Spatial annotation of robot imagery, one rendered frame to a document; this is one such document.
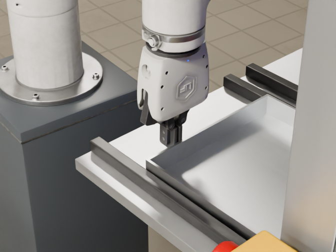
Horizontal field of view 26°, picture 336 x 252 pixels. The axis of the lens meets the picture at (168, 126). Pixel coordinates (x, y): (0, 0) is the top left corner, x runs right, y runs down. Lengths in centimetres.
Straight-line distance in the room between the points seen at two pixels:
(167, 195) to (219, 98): 29
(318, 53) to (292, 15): 295
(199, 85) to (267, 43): 231
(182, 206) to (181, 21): 24
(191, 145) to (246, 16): 250
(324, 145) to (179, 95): 36
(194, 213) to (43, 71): 43
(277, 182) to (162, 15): 30
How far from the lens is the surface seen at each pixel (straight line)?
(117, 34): 337
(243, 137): 113
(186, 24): 93
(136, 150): 110
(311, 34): 63
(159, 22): 93
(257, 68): 128
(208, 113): 119
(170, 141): 106
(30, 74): 128
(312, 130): 67
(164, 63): 95
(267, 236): 74
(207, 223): 95
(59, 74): 127
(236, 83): 123
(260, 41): 333
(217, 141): 112
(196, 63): 99
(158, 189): 100
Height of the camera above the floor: 153
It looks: 34 degrees down
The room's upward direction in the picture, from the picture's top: straight up
